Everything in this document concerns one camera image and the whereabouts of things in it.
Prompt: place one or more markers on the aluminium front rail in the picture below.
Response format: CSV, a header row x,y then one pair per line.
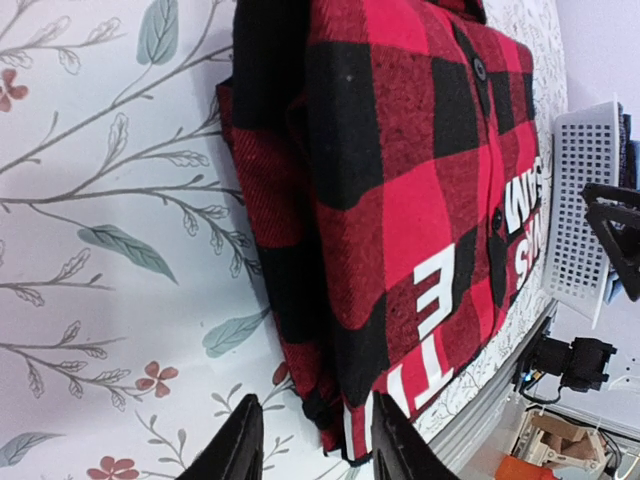
x,y
475,399

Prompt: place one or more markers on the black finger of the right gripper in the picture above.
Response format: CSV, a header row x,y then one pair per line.
x,y
613,214

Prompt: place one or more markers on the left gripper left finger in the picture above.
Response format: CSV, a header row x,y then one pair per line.
x,y
236,451

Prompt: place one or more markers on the floral patterned table cloth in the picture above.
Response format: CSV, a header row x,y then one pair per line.
x,y
134,316

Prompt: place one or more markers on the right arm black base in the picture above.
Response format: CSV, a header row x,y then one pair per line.
x,y
580,366

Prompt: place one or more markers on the light blue collared shirt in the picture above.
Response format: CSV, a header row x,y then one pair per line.
x,y
613,287

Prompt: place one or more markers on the white plastic laundry basket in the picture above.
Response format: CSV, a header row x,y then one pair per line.
x,y
586,148

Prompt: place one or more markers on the red black plaid shirt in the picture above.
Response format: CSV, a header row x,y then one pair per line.
x,y
388,158

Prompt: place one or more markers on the dark checked shirt in basket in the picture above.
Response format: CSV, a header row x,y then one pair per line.
x,y
628,152

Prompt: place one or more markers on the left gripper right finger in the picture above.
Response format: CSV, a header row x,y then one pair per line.
x,y
398,450

